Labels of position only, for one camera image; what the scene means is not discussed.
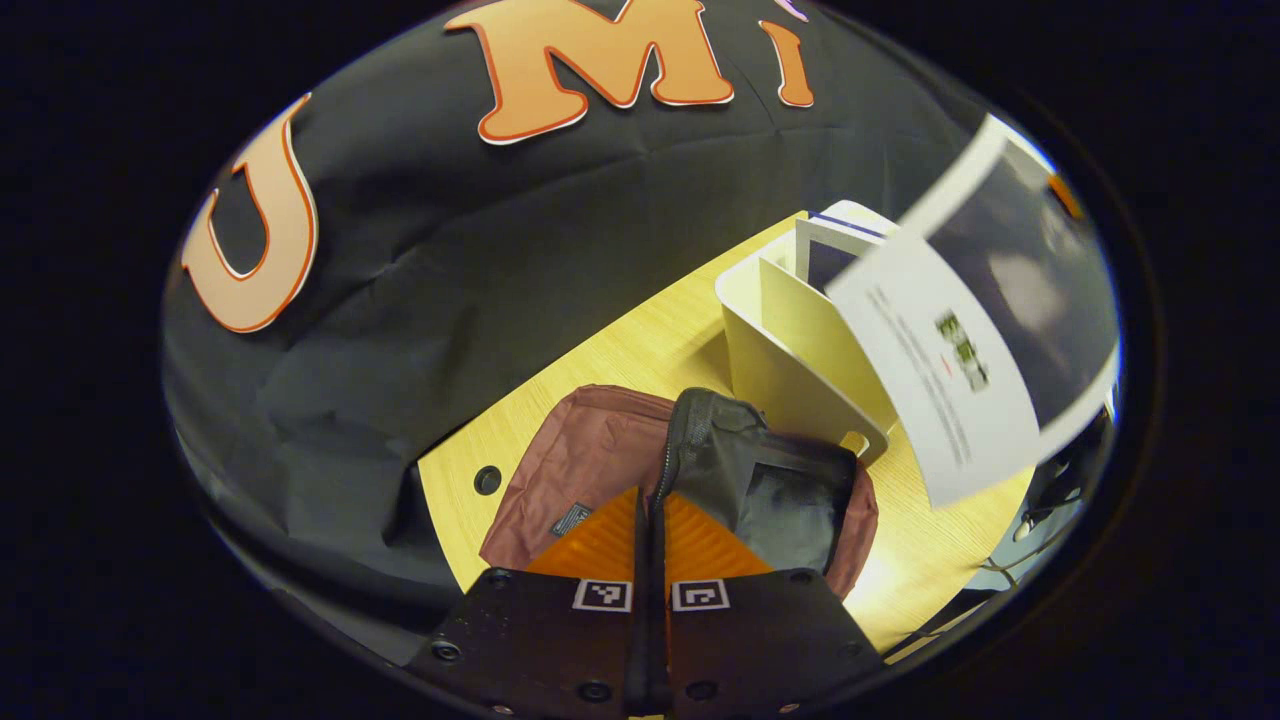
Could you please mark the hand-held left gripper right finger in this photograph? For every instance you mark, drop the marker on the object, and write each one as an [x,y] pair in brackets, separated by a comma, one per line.
[770,640]

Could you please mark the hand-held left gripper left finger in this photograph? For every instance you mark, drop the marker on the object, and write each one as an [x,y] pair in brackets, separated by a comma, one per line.
[540,640]

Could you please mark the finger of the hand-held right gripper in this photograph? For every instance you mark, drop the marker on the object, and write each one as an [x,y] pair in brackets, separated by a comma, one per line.
[1067,196]

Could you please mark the maroon schoolbag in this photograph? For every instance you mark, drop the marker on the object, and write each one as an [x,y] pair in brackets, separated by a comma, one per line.
[590,450]

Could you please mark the white spine book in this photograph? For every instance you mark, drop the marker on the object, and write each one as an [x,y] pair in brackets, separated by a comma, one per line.
[930,390]

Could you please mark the blue spine book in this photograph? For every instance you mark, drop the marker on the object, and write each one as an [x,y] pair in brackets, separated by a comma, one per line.
[830,262]

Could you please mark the white bookshelf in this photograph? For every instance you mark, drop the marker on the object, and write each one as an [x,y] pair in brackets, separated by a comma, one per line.
[790,360]

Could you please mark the black backdrop cloth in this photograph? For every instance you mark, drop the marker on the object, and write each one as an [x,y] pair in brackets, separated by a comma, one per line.
[480,260]

